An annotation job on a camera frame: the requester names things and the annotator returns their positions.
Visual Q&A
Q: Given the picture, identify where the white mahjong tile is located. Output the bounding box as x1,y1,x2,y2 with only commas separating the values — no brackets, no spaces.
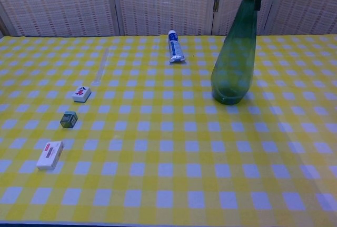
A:
72,85,92,103

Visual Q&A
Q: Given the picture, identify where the green spray bottle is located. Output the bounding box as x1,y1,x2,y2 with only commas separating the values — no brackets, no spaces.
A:
211,0,266,106

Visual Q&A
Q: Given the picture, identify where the blue white toothpaste tube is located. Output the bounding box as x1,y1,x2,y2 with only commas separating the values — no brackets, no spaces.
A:
167,29,186,64

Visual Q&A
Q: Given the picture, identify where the clear glass rod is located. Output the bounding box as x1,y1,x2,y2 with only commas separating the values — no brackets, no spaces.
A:
93,48,110,85

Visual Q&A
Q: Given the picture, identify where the small white box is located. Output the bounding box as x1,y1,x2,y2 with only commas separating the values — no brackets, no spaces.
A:
36,141,65,171

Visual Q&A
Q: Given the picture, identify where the woven folding screen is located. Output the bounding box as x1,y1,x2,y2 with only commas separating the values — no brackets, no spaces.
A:
0,0,337,37

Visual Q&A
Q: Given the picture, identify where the small green cube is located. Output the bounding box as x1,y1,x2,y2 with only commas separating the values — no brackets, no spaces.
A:
60,111,79,129

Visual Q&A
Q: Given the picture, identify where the yellow checked tablecloth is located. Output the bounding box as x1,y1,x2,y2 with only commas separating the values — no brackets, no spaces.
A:
0,35,337,225

